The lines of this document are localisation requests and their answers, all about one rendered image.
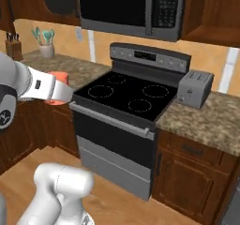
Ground black microwave oven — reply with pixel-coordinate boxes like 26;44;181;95
77;0;188;43

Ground dark cabinet door handle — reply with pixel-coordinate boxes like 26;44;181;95
157;153;163;177

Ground grey oven door handle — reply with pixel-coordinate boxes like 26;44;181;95
68;101;151;139

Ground brown drawer front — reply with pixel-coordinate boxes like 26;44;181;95
159;130;233;174

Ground brown wall cabinet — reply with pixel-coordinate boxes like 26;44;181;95
180;0;240;49
0;0;82;33

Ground teal kitchen utensil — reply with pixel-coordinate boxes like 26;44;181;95
41;28;56;47
30;26;44;47

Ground white utensil pot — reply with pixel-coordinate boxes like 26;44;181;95
37;43;56;60

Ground black oven door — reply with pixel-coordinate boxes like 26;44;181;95
72;108;156;171

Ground grey microwave handle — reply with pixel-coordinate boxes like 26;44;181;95
144;0;155;36

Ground orange red object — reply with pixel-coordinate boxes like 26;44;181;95
43;71;69;107

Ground grey oven drawer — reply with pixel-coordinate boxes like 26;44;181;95
76;134;154;202

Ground dark drawer handle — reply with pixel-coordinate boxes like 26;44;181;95
180;144;204;157

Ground brown knife block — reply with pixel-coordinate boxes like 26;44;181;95
4;31;24;62

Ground black and grey stove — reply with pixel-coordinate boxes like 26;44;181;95
68;41;192;202

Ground white wall outlet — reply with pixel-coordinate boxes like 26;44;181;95
74;26;84;43

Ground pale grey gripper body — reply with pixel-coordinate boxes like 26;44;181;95
51;80;75;105

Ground brown cabinet door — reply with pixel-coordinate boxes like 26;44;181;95
0;99;53;175
50;104;81;158
152;149;231;225

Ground grey toaster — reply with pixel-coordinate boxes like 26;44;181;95
175;68;216;111

